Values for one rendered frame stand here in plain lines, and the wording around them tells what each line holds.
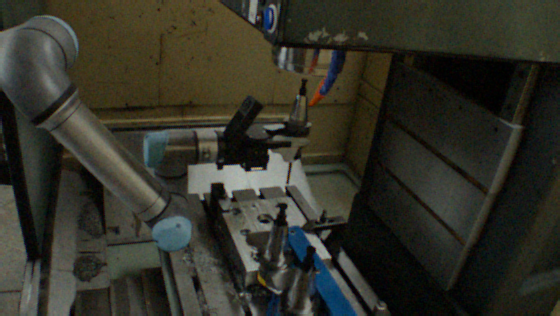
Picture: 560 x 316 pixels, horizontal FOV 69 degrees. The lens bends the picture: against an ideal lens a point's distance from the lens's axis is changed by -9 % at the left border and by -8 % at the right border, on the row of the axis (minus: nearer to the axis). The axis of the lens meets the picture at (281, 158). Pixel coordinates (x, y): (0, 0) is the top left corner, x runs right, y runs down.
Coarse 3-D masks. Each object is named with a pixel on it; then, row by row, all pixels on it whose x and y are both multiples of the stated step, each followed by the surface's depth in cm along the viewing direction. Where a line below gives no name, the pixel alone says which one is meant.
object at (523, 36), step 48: (240, 0) 69; (288, 0) 53; (336, 0) 55; (384, 0) 57; (432, 0) 60; (480, 0) 63; (528, 0) 66; (336, 48) 59; (384, 48) 61; (432, 48) 64; (480, 48) 67; (528, 48) 71
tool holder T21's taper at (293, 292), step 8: (296, 272) 64; (304, 272) 62; (312, 272) 62; (296, 280) 63; (304, 280) 62; (312, 280) 63; (296, 288) 63; (304, 288) 63; (312, 288) 64; (288, 296) 65; (296, 296) 64; (304, 296) 63; (312, 296) 64; (296, 304) 64; (304, 304) 64; (312, 304) 65
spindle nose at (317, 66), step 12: (276, 48) 89; (288, 48) 86; (276, 60) 90; (288, 60) 87; (300, 60) 86; (312, 60) 86; (324, 60) 86; (300, 72) 87; (312, 72) 87; (324, 72) 88
